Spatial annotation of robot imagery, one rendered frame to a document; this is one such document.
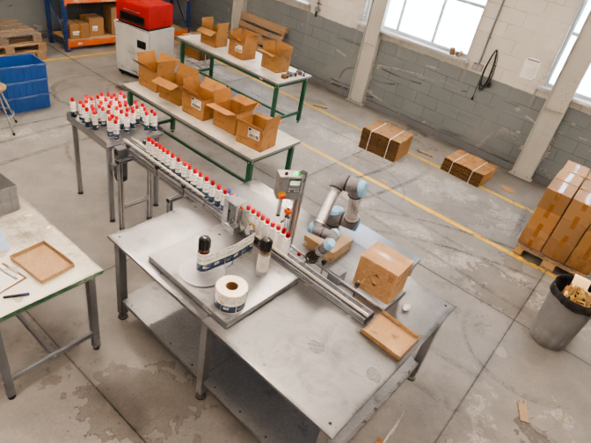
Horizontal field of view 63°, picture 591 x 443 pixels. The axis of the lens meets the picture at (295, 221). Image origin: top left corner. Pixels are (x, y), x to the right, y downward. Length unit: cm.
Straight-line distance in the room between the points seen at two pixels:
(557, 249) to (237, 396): 410
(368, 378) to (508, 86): 603
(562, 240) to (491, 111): 293
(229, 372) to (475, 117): 614
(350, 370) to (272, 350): 48
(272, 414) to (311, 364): 64
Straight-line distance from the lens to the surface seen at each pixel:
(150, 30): 845
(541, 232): 619
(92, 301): 370
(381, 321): 337
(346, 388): 294
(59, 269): 355
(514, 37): 816
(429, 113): 876
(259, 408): 350
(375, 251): 345
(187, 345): 377
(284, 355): 299
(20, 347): 421
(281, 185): 337
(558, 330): 506
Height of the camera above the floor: 312
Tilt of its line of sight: 34 degrees down
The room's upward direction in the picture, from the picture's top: 12 degrees clockwise
